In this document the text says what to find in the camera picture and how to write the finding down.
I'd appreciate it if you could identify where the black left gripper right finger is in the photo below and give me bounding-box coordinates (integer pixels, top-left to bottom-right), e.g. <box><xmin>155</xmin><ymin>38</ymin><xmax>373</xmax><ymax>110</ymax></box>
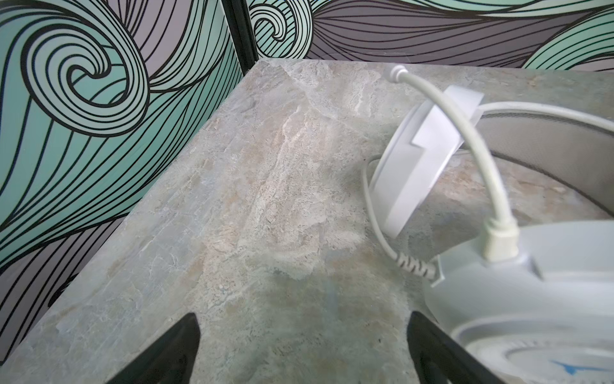
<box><xmin>407</xmin><ymin>311</ymin><xmax>502</xmax><ymax>384</ymax></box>

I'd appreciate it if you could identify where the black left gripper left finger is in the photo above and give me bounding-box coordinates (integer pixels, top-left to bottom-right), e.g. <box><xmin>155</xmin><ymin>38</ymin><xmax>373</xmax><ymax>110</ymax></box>
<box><xmin>108</xmin><ymin>313</ymin><xmax>201</xmax><ymax>384</ymax></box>

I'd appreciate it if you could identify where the white over-ear headphones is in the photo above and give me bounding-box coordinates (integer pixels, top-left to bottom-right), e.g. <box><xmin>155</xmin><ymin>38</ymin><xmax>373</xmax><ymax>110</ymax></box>
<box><xmin>362</xmin><ymin>84</ymin><xmax>613</xmax><ymax>383</ymax></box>

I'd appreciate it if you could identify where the black corner frame post left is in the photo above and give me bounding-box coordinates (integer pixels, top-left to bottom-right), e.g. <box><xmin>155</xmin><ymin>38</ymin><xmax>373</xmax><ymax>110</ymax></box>
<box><xmin>222</xmin><ymin>0</ymin><xmax>259</xmax><ymax>75</ymax></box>

